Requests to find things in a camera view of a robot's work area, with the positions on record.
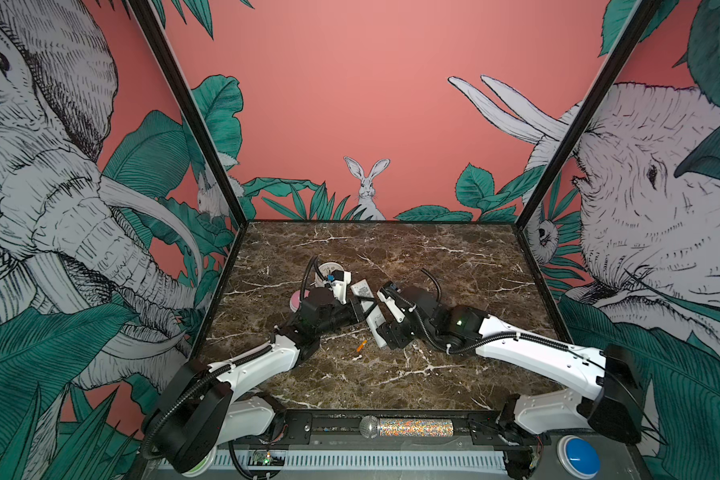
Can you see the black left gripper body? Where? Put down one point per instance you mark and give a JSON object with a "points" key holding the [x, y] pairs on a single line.
{"points": [[339, 317]]}

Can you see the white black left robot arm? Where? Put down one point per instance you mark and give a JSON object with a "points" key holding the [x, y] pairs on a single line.
{"points": [[202, 407]]}

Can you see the glitter tube with ball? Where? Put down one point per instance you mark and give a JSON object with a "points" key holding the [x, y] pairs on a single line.
{"points": [[372, 427]]}

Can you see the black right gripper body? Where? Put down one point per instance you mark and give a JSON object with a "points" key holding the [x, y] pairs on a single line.
{"points": [[403, 333]]}

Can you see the blue push button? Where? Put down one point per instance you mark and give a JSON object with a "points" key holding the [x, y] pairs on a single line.
{"points": [[578, 457]]}

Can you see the black left frame post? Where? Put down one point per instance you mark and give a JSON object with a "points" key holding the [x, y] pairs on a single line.
{"points": [[152, 30]]}

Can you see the black frame post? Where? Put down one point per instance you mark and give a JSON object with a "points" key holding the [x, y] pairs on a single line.
{"points": [[629, 36], [152, 30]]}

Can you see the white round alarm clock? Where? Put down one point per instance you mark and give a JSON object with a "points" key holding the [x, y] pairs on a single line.
{"points": [[323, 270]]}

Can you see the black right frame post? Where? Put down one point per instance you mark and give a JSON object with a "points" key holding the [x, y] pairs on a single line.
{"points": [[629, 36]]}

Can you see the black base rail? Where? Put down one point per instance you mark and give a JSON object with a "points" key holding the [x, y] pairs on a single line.
{"points": [[477, 427]]}

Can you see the pink white round container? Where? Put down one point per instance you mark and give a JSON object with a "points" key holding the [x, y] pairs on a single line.
{"points": [[294, 302]]}

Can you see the orange battery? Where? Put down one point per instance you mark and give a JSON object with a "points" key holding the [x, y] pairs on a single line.
{"points": [[360, 346]]}

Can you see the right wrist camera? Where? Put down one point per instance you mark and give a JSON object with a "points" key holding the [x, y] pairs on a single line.
{"points": [[389, 301]]}

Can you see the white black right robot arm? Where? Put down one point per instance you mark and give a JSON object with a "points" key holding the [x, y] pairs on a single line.
{"points": [[601, 388]]}

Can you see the white remote control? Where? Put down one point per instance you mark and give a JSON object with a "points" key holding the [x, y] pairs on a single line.
{"points": [[371, 310]]}

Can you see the small green circuit board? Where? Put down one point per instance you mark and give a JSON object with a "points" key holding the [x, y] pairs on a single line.
{"points": [[266, 459]]}

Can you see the white slotted cable duct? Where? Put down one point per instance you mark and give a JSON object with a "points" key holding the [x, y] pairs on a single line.
{"points": [[491, 462]]}

